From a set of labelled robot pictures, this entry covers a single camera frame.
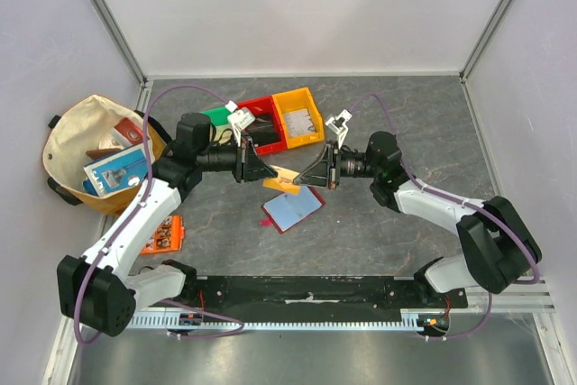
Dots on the black card in red bin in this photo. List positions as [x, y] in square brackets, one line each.
[263, 131]

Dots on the red white box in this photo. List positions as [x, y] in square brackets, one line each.
[126, 133]

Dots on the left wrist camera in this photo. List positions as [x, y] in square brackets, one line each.
[239, 119]

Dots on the red leather card holder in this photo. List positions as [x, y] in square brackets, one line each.
[285, 211]

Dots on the red plastic bin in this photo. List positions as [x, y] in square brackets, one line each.
[265, 105]

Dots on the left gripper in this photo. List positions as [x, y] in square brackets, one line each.
[250, 166]

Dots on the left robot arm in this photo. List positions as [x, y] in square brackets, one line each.
[97, 289]

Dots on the white card in yellow bin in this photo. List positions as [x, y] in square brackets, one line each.
[299, 123]

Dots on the green plastic bin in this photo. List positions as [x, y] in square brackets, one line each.
[218, 120]

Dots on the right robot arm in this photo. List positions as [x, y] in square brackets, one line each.
[497, 248]

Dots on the canvas tote bag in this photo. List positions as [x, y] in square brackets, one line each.
[79, 137]

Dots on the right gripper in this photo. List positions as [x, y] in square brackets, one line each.
[334, 169]

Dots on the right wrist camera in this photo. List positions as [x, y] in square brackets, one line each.
[338, 124]

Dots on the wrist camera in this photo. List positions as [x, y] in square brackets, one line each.
[239, 119]
[338, 124]

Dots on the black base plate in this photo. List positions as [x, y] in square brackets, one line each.
[228, 291]

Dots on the beige cards in green bin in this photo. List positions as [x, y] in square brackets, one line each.
[226, 136]

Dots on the yellow plastic bin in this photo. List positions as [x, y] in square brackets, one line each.
[297, 99]

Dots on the slotted cable duct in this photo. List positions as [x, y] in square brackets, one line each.
[175, 319]

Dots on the orange picture box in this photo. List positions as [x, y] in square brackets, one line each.
[168, 237]

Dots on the blue product box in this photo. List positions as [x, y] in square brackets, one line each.
[117, 172]

